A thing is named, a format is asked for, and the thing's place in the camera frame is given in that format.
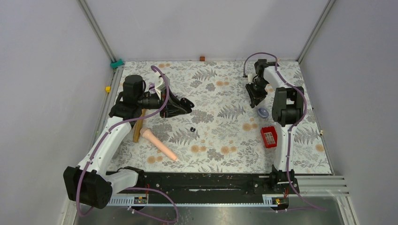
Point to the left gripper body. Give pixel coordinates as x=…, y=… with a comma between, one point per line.
x=162, y=97

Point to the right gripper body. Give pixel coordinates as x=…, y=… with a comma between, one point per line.
x=261, y=83

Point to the black earbud charging case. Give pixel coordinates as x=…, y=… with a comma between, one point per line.
x=187, y=103

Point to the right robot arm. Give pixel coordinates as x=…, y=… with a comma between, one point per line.
x=288, y=109

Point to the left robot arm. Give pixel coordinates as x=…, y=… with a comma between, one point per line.
x=88, y=183

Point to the purple glitter microphone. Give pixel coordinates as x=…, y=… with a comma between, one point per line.
x=152, y=88

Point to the pink microphone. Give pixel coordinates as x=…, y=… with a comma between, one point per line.
x=147, y=134

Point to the gold microphone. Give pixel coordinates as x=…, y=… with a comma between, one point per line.
x=137, y=127

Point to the red toy block box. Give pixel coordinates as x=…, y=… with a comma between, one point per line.
x=269, y=136

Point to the floral table mat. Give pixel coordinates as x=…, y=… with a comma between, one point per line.
x=227, y=137

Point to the teal block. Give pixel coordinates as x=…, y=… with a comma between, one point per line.
x=116, y=64

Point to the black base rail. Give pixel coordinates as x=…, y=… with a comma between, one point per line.
x=208, y=188

